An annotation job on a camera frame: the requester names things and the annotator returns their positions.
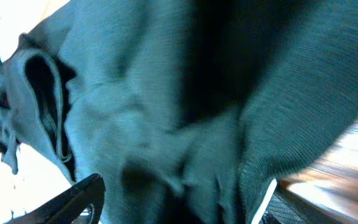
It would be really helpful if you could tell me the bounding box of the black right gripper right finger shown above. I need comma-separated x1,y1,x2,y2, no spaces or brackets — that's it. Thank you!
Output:
259,185,342,224

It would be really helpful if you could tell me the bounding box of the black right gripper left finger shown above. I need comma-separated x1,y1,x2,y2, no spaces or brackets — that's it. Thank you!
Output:
7,174,106,224

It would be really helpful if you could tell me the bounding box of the black t-shirt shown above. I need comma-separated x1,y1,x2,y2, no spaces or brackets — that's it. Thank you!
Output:
0,0,358,223

